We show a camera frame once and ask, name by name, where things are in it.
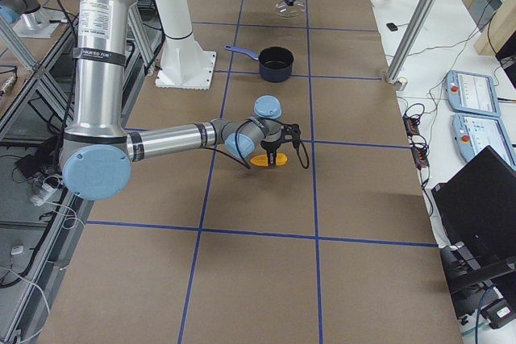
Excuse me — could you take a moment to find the lower blue teach pendant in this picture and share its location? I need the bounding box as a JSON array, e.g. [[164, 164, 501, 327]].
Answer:
[[451, 113, 515, 168]]

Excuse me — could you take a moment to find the yellow corn cob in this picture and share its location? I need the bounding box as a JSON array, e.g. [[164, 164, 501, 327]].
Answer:
[[250, 152, 288, 168]]

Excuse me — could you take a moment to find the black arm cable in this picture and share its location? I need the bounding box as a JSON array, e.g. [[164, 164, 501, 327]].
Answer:
[[209, 118, 310, 172]]

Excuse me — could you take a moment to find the dark blue saucepan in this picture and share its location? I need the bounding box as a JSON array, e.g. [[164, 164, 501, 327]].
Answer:
[[224, 45, 294, 83]]

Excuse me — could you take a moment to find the upper blue teach pendant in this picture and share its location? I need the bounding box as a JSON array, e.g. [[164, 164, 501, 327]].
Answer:
[[443, 70, 501, 118]]

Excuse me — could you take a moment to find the black laptop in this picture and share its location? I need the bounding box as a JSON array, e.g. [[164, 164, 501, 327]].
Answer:
[[431, 146, 515, 265]]

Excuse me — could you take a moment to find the small black square pad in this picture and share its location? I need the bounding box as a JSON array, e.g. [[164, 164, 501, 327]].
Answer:
[[386, 23, 398, 31]]

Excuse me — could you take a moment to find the glass pot lid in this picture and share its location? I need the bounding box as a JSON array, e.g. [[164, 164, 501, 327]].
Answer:
[[275, 0, 306, 18]]

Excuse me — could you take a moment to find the blue teach pendant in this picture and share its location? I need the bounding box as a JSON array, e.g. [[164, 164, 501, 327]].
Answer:
[[443, 70, 501, 118], [451, 113, 515, 168]]

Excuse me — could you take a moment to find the aluminium frame post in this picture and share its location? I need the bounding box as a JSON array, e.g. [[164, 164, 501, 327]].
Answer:
[[385, 0, 435, 91]]

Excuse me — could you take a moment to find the orange black power strip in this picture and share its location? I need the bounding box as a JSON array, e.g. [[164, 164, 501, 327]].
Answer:
[[402, 114, 430, 170]]

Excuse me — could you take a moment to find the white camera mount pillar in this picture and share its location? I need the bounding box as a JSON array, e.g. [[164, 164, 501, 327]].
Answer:
[[155, 0, 216, 89]]

